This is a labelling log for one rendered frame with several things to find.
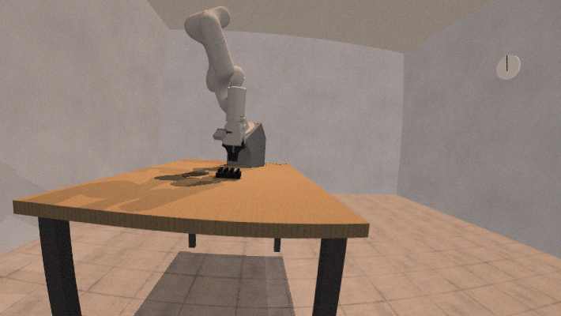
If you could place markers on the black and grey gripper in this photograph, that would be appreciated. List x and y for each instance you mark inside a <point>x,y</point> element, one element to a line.
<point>236,138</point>

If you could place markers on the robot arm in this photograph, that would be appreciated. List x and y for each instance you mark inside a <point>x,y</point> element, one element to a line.
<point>221,69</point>

